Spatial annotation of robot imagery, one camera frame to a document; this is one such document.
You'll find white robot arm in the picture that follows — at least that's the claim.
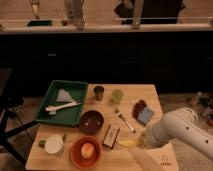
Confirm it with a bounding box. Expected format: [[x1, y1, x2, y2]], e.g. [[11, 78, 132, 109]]
[[139, 107, 213, 161]]

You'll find white spatula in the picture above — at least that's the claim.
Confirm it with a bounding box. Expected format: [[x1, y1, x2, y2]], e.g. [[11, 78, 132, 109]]
[[45, 102, 81, 112]]

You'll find bread roll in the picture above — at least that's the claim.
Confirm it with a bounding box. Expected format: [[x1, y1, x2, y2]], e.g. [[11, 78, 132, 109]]
[[81, 143, 94, 159]]

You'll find brown scrubber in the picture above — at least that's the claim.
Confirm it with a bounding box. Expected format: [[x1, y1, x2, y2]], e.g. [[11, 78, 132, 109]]
[[132, 100, 147, 119]]

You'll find blue sponge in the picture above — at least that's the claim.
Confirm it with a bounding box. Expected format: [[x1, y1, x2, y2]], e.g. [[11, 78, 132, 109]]
[[138, 107, 154, 125]]

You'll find grey folded cloth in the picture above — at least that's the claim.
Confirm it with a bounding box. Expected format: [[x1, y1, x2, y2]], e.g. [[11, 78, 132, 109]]
[[56, 89, 73, 102]]

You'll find dark brown bowl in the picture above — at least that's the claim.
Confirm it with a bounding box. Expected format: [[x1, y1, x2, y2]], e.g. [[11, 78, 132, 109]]
[[79, 110, 104, 134]]

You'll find yellow banana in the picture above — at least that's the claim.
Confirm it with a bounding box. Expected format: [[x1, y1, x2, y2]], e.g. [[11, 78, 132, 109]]
[[117, 140, 140, 147]]

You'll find black rectangular box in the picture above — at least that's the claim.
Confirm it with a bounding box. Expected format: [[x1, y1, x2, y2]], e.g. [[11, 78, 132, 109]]
[[102, 124, 120, 149]]

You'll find green small object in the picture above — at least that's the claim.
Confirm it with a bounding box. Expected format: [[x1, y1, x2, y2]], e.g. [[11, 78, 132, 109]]
[[38, 140, 46, 148]]

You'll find metal fork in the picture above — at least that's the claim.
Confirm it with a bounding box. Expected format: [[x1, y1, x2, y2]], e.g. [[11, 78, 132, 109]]
[[114, 107, 136, 134]]

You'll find orange plate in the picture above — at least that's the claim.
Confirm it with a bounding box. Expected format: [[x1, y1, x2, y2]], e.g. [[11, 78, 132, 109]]
[[70, 136, 102, 170]]

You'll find green plastic cup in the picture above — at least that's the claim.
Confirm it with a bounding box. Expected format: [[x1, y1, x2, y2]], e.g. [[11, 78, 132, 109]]
[[112, 89, 123, 104]]

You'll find metal cup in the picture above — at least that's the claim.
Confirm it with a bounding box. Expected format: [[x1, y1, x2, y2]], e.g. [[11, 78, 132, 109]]
[[93, 86, 104, 101]]

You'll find white lidded cup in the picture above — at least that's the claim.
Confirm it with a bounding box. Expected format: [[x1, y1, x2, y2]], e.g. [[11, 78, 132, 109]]
[[44, 135, 64, 155]]

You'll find black tripod stand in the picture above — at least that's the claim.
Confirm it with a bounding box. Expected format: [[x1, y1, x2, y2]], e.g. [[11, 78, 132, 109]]
[[0, 67, 39, 166]]

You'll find green plastic tray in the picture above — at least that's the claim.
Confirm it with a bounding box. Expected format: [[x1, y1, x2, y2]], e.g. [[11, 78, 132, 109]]
[[35, 80, 88, 126]]

